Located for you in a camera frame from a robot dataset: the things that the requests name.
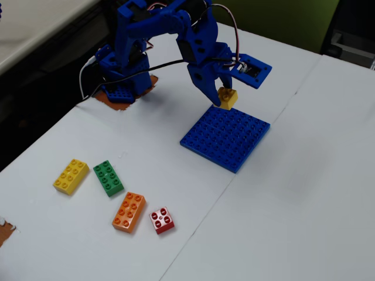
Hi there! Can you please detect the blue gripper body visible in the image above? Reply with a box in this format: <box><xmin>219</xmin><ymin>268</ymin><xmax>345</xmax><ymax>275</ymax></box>
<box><xmin>175</xmin><ymin>22</ymin><xmax>236</xmax><ymax>67</ymax></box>

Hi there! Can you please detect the wide blue gripper finger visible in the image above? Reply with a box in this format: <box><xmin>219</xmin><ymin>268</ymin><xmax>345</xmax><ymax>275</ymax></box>
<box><xmin>186</xmin><ymin>60</ymin><xmax>223</xmax><ymax>108</ymax></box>

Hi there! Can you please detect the thin blue gripper finger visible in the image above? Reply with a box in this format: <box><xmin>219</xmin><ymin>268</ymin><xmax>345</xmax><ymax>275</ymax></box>
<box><xmin>218</xmin><ymin>66</ymin><xmax>234</xmax><ymax>90</ymax></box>

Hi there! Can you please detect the yellow 2x2 toy block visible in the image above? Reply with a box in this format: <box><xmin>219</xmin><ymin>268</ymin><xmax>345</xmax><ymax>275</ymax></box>
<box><xmin>217</xmin><ymin>86</ymin><xmax>238</xmax><ymax>111</ymax></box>

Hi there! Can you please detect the green 2x4 toy block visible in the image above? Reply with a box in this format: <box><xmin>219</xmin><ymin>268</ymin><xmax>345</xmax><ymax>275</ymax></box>
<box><xmin>93</xmin><ymin>160</ymin><xmax>125</xmax><ymax>198</ymax></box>

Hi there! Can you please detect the red 2x2 toy block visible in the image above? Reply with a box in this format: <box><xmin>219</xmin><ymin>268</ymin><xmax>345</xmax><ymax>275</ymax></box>
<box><xmin>148</xmin><ymin>206</ymin><xmax>176</xmax><ymax>235</ymax></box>

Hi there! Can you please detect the orange 2x4 toy block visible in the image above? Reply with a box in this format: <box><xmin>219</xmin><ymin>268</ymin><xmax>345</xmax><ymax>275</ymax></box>
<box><xmin>111</xmin><ymin>191</ymin><xmax>146</xmax><ymax>234</ymax></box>

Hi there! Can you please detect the yellow 2x4 toy block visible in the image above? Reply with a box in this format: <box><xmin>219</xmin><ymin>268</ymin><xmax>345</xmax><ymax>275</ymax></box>
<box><xmin>52</xmin><ymin>158</ymin><xmax>90</xmax><ymax>196</ymax></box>

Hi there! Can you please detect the blue 8x8 studded baseplate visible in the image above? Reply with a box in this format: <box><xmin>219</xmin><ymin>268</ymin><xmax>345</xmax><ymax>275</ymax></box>
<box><xmin>179</xmin><ymin>104</ymin><xmax>271</xmax><ymax>174</ymax></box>

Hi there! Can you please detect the green chair back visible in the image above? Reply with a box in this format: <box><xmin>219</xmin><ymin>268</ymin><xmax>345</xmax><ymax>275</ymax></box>
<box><xmin>213</xmin><ymin>0</ymin><xmax>340</xmax><ymax>55</ymax></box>

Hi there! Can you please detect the white foam board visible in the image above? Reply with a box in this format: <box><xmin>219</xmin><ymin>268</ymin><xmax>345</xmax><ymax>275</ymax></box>
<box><xmin>161</xmin><ymin>54</ymin><xmax>375</xmax><ymax>281</ymax></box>
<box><xmin>0</xmin><ymin>20</ymin><xmax>323</xmax><ymax>281</ymax></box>

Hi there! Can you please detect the white desk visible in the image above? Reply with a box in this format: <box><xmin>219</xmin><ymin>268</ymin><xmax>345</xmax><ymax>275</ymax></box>
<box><xmin>0</xmin><ymin>0</ymin><xmax>102</xmax><ymax>76</ymax></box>

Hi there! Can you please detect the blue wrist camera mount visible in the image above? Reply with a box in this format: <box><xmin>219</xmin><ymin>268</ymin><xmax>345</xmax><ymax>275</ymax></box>
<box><xmin>228</xmin><ymin>53</ymin><xmax>273</xmax><ymax>90</ymax></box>

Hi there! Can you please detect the red white servo wire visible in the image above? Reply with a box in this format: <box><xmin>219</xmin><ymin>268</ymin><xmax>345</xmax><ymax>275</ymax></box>
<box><xmin>209</xmin><ymin>3</ymin><xmax>244</xmax><ymax>64</ymax></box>

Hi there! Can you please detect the black cable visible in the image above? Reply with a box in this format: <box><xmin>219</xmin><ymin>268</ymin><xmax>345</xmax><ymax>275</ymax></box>
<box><xmin>90</xmin><ymin>59</ymin><xmax>193</xmax><ymax>99</ymax></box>

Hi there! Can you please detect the white cable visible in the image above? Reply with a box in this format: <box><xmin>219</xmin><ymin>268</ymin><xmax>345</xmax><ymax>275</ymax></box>
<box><xmin>78</xmin><ymin>55</ymin><xmax>98</xmax><ymax>102</ymax></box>

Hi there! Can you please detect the grey metal bracket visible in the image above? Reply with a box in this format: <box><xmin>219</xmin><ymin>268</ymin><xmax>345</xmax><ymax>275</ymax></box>
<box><xmin>330</xmin><ymin>29</ymin><xmax>375</xmax><ymax>71</ymax></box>

